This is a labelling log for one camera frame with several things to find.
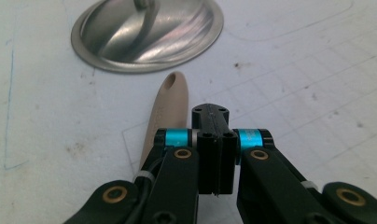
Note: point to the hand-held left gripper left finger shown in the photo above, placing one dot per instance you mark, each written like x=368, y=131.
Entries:
x=177, y=180

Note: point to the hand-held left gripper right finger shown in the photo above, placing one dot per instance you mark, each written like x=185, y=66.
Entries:
x=264, y=180

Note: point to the beige slotted spatula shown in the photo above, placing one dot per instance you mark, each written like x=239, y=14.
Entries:
x=171, y=105

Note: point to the white grid mat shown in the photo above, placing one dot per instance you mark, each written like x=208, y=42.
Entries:
x=301, y=93

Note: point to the metal utensil stand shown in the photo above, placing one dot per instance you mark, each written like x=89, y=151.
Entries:
x=177, y=40

